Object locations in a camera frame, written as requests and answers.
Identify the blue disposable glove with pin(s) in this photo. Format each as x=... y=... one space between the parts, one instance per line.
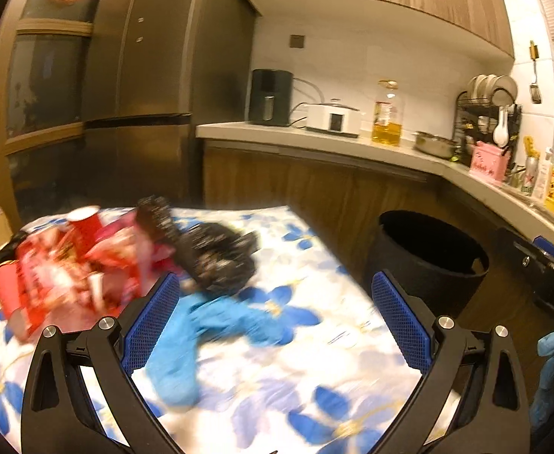
x=187 y=345

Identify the black dish rack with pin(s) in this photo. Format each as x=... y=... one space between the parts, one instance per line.
x=487 y=99

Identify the wood framed glass door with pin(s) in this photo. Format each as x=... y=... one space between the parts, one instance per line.
x=45 y=80

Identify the blue floral white tablecloth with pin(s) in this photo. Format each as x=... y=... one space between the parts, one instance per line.
x=277 y=369

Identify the wooden kitchen cabinets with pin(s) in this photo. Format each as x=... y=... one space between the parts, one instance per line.
x=333 y=189
x=390 y=0

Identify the wooden upper kitchen cabinets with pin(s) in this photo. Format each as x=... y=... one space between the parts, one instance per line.
x=390 y=0

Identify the dark shiny snack wrapper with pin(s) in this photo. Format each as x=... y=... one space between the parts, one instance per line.
x=156 y=217

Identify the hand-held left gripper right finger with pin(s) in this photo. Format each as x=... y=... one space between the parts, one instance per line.
x=400 y=321

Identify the red paper cup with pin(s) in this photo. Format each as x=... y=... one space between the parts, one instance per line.
x=85 y=229

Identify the person's right hand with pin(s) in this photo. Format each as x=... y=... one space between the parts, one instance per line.
x=549 y=369

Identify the steel refrigerator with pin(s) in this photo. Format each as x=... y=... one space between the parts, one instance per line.
x=163 y=80

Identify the black plastic bag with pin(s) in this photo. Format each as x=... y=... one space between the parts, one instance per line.
x=217 y=255

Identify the white ladle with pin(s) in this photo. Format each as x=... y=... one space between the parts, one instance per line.
x=500 y=132

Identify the steel pot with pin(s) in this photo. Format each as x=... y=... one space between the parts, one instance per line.
x=435 y=145

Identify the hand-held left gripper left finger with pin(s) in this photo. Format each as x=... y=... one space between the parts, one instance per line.
x=151 y=321

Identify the pink box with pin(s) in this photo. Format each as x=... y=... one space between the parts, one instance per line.
x=489 y=161

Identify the white plastic bottle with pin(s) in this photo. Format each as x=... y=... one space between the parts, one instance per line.
x=543 y=175

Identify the black air fryer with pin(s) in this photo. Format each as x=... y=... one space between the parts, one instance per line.
x=269 y=97

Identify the white rice cooker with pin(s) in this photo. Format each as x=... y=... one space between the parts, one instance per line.
x=333 y=118

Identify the cooking oil bottle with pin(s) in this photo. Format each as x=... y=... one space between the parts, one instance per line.
x=387 y=123

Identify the hanging metal spatula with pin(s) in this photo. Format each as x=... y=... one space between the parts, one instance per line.
x=535 y=80

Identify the dark wall socket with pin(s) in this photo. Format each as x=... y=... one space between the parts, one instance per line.
x=296 y=41

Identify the wooden lower kitchen cabinets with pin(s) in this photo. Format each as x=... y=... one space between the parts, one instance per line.
x=333 y=189

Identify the silver drink can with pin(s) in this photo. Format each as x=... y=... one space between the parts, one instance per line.
x=528 y=177

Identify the black trash bin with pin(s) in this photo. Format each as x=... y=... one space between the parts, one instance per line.
x=423 y=255

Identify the red snack packet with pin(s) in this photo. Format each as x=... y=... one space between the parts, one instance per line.
x=45 y=279

